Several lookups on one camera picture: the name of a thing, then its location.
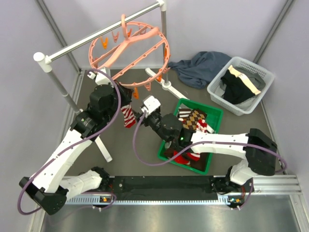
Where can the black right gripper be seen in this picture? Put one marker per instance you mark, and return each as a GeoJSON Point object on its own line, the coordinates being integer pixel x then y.
{"type": "Point", "coordinates": [143, 119]}

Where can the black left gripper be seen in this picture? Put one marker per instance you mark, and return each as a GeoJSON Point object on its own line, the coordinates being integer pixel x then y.
{"type": "Point", "coordinates": [125, 93]}

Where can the red white striped sock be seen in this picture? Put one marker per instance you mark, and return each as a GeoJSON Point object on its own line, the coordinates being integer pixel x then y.
{"type": "Point", "coordinates": [201, 126]}
{"type": "Point", "coordinates": [129, 117]}

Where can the pink round clip hanger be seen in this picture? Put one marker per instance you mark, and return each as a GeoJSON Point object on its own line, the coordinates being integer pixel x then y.
{"type": "Point", "coordinates": [136, 42]}

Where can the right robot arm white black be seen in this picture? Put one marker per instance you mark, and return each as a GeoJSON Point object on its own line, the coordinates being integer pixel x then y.
{"type": "Point", "coordinates": [257, 152]}

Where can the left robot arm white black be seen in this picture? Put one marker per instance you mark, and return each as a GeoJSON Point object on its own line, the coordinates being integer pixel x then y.
{"type": "Point", "coordinates": [47, 187]}

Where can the brown white striped sock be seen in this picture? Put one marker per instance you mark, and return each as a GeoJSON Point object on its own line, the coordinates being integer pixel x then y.
{"type": "Point", "coordinates": [184, 113]}

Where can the brown argyle sock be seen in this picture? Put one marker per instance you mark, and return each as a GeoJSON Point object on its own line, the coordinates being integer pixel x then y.
{"type": "Point", "coordinates": [191, 121]}

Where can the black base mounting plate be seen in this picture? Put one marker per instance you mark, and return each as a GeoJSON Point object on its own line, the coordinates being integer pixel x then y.
{"type": "Point", "coordinates": [163, 188]}

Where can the blue grey cloth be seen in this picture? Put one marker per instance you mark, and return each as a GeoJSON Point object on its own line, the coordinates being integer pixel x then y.
{"type": "Point", "coordinates": [200, 70]}

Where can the white and silver drying rack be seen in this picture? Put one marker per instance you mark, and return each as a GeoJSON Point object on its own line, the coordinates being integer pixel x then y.
{"type": "Point", "coordinates": [45, 61]}

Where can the black cream garment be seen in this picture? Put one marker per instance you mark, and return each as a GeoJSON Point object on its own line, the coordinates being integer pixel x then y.
{"type": "Point", "coordinates": [236, 87]}

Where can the white plastic laundry basket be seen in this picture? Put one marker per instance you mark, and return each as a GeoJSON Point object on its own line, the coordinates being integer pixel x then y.
{"type": "Point", "coordinates": [266, 75]}

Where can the grey garment in basket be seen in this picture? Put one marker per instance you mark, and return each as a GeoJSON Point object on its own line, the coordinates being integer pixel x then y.
{"type": "Point", "coordinates": [255, 78]}

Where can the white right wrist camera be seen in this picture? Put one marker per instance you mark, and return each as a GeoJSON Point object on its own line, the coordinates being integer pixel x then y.
{"type": "Point", "coordinates": [150, 104]}

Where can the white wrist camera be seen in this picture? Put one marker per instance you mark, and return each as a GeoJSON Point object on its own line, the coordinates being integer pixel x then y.
{"type": "Point", "coordinates": [100, 79]}
{"type": "Point", "coordinates": [150, 104]}

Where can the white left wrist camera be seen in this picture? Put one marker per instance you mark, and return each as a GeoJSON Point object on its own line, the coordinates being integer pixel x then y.
{"type": "Point", "coordinates": [100, 79]}

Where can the grey slotted cable duct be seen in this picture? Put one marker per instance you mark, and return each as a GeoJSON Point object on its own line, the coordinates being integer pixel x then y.
{"type": "Point", "coordinates": [87, 199]}

